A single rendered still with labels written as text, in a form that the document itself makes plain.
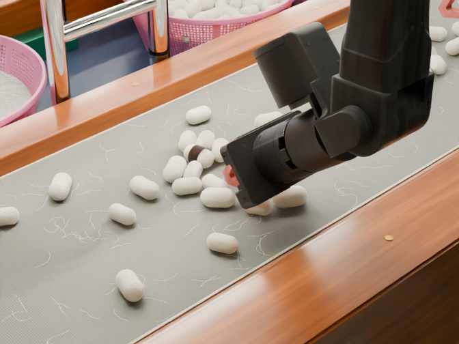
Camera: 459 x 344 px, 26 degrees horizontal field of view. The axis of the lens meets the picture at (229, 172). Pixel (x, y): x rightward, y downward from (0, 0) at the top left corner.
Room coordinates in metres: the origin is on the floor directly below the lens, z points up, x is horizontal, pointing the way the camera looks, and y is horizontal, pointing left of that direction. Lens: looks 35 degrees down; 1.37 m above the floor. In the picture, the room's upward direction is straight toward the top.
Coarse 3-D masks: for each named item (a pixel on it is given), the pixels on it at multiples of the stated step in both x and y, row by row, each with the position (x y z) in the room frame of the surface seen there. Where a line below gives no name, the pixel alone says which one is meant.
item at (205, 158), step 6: (192, 144) 0.92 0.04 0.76; (186, 150) 0.91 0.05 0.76; (204, 150) 0.91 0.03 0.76; (186, 156) 0.91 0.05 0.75; (198, 156) 0.90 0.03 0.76; (204, 156) 0.90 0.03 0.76; (210, 156) 0.90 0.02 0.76; (204, 162) 0.90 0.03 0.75; (210, 162) 0.90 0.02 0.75; (204, 168) 0.90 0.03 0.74
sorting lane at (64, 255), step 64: (256, 64) 1.14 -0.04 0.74; (448, 64) 1.14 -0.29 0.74; (128, 128) 0.99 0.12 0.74; (192, 128) 0.99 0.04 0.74; (448, 128) 0.99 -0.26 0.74; (0, 192) 0.86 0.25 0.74; (128, 192) 0.86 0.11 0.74; (320, 192) 0.86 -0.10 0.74; (384, 192) 0.86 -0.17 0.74; (0, 256) 0.75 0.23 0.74; (64, 256) 0.75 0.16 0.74; (128, 256) 0.75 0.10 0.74; (192, 256) 0.75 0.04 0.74; (256, 256) 0.75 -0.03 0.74; (0, 320) 0.66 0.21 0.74; (64, 320) 0.66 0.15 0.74; (128, 320) 0.66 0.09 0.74
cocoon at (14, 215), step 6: (0, 210) 0.80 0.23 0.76; (6, 210) 0.80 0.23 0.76; (12, 210) 0.80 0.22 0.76; (0, 216) 0.80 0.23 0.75; (6, 216) 0.80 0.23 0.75; (12, 216) 0.80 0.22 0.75; (18, 216) 0.80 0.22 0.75; (0, 222) 0.80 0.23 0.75; (6, 222) 0.80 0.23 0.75; (12, 222) 0.80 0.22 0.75
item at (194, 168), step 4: (188, 164) 0.89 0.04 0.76; (192, 164) 0.89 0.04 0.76; (196, 164) 0.89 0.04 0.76; (200, 164) 0.89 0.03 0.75; (188, 168) 0.88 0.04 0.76; (192, 168) 0.88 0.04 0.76; (196, 168) 0.88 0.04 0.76; (200, 168) 0.89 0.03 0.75; (184, 172) 0.88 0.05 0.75; (188, 172) 0.87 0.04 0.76; (192, 172) 0.87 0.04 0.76; (196, 172) 0.88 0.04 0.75; (200, 172) 0.88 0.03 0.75; (184, 176) 0.87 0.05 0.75; (188, 176) 0.87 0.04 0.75; (192, 176) 0.87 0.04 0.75; (196, 176) 0.87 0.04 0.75
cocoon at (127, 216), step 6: (114, 204) 0.82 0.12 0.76; (120, 204) 0.82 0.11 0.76; (114, 210) 0.81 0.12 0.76; (120, 210) 0.81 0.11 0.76; (126, 210) 0.80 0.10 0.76; (132, 210) 0.81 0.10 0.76; (114, 216) 0.80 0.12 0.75; (120, 216) 0.80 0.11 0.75; (126, 216) 0.80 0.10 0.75; (132, 216) 0.80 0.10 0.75; (120, 222) 0.80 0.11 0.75; (126, 222) 0.80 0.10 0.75; (132, 222) 0.80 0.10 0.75
